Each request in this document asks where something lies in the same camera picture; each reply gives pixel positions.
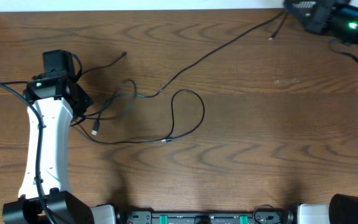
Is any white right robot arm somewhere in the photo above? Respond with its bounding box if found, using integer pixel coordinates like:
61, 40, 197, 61
283, 0, 358, 224

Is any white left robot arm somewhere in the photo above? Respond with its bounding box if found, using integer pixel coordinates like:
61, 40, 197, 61
2, 50, 117, 223

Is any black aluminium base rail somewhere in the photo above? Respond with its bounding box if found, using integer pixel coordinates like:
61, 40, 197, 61
116, 204, 297, 224

